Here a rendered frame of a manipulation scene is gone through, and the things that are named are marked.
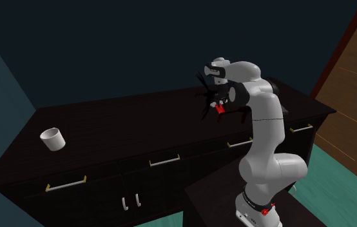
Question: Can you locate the black thin-pronged object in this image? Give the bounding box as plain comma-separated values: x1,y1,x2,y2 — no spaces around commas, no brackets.
195,71,218,122

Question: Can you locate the dark wooden sideboard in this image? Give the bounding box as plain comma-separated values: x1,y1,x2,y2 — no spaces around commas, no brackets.
0,77,337,227

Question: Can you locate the brown wooden door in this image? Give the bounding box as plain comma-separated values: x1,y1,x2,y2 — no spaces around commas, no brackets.
309,0,357,178

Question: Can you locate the dark robot stand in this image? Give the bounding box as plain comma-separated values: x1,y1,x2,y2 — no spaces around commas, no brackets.
183,156,327,227

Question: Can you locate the white cup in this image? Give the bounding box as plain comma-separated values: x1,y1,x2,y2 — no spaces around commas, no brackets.
39,127,66,152

